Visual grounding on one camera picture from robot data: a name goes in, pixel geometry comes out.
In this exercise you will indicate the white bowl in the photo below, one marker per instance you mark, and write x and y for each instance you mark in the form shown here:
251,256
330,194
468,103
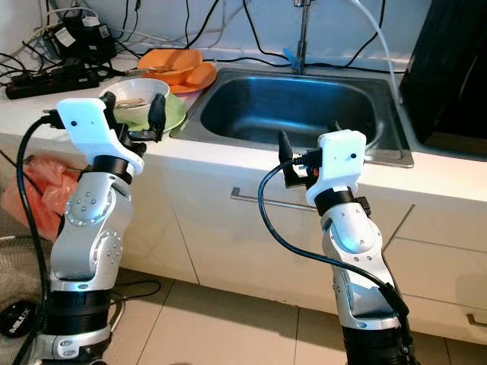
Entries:
133,114

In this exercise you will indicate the black appliance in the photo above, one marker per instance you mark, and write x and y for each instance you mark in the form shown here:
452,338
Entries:
449,68

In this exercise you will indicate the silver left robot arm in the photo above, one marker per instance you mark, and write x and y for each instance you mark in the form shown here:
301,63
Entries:
91,243

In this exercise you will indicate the stainless steel sink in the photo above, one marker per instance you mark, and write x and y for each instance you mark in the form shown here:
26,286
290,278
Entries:
274,106

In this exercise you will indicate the green plate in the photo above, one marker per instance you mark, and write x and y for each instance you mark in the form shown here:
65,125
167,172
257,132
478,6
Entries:
176,114

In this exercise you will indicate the black power strip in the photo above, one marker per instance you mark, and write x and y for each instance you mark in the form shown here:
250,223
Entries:
46,86

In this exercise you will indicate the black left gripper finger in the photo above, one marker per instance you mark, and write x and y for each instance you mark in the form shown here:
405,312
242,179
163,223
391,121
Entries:
158,114
110,103

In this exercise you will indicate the white cabinet door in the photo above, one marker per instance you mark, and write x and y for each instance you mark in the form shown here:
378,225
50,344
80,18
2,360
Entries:
221,243
160,228

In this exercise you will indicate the black charger box white label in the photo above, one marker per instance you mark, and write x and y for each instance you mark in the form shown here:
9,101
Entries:
80,42

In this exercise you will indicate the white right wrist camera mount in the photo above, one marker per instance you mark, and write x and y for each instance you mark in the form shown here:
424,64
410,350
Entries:
342,160

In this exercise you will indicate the chrome faucet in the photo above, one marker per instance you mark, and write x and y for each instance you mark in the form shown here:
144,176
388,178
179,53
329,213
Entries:
303,30

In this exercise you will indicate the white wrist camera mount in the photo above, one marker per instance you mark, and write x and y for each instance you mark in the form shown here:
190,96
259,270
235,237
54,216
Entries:
84,122
342,160

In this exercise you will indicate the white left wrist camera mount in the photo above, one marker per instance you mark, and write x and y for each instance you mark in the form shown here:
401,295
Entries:
84,122

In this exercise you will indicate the orange plate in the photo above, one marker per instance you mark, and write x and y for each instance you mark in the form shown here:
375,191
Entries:
202,80

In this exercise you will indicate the orange bowl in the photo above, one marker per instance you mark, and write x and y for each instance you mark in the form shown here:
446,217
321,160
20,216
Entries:
171,62

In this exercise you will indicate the orange plastic bag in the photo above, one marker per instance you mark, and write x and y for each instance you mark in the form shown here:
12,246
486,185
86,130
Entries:
57,198

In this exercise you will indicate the white drawer front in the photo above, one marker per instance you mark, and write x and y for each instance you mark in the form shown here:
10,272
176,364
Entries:
441,228

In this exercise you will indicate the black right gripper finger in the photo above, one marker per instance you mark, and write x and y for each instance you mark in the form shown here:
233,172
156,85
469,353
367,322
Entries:
284,148
333,128

